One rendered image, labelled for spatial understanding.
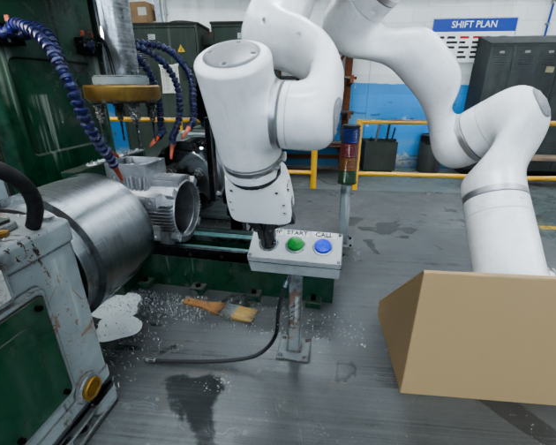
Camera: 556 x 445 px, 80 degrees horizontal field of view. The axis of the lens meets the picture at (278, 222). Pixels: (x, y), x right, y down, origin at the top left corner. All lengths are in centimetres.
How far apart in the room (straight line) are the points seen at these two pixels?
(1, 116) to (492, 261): 106
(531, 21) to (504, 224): 604
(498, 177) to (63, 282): 78
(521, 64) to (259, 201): 575
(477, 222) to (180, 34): 385
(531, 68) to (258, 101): 584
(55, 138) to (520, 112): 108
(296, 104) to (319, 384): 53
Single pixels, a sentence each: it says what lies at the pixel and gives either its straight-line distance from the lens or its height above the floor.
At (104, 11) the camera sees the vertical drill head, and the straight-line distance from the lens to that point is 95.
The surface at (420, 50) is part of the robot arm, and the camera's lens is 78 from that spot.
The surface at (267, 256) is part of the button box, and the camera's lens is 59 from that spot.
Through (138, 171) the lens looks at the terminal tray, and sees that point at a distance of 94.
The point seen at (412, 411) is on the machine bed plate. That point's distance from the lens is 71.
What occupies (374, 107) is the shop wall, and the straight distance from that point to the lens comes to 596.
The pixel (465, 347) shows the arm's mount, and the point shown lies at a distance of 68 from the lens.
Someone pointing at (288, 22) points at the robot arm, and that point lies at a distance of 48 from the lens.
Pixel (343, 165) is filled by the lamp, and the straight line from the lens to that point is 111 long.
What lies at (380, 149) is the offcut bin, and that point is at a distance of 557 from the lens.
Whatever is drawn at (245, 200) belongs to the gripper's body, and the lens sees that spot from 49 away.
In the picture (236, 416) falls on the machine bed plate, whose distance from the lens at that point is 67.
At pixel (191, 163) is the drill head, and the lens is 115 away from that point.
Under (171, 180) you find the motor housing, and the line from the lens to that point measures 92.
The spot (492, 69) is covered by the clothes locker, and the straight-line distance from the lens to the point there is 597.
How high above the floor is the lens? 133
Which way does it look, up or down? 23 degrees down
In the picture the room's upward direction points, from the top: straight up
